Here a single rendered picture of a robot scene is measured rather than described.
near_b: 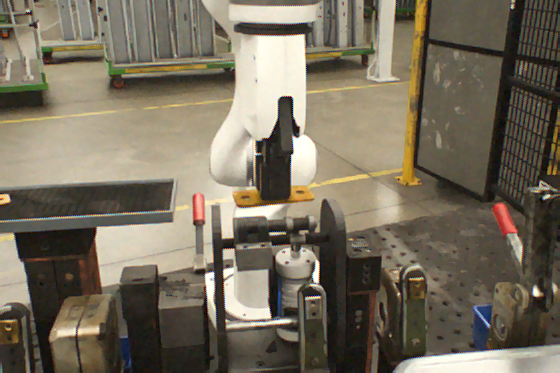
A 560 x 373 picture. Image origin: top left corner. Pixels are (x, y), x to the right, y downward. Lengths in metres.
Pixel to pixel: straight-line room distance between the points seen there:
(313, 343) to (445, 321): 0.69
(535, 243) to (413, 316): 0.20
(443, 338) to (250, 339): 0.60
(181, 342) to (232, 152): 0.43
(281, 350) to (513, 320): 0.34
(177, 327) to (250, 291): 0.51
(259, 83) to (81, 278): 0.53
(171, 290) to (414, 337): 0.35
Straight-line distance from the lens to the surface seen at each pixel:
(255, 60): 0.49
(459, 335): 1.37
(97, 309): 0.77
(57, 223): 0.84
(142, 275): 0.79
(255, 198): 0.56
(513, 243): 0.89
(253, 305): 1.28
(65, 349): 0.75
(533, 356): 0.86
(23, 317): 0.76
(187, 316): 0.76
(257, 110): 0.49
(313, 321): 0.75
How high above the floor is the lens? 1.50
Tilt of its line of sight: 20 degrees down
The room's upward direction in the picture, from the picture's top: straight up
